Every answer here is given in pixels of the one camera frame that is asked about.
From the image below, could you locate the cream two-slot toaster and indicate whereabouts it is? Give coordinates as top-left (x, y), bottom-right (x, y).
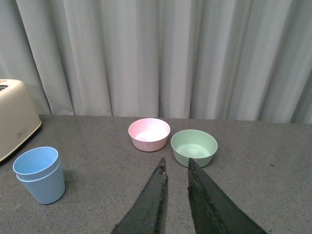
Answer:
top-left (0, 79), bottom-right (41, 161)

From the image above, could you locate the blue cup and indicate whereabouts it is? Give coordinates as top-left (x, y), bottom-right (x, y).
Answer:
top-left (16, 163), bottom-right (65, 205)
top-left (13, 146), bottom-right (60, 181)

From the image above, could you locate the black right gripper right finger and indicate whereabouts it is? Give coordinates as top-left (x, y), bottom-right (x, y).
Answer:
top-left (188, 159), bottom-right (265, 234)

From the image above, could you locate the grey curtain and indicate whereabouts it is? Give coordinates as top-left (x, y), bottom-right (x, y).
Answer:
top-left (0, 0), bottom-right (312, 124)

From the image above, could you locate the pink bowl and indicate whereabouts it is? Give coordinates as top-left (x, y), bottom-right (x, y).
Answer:
top-left (128, 118), bottom-right (171, 152)

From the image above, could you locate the green bowl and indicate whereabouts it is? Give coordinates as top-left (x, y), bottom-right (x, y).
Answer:
top-left (171, 129), bottom-right (218, 167)

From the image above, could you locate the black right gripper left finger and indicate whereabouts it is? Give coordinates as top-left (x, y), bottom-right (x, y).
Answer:
top-left (112, 158), bottom-right (168, 234)

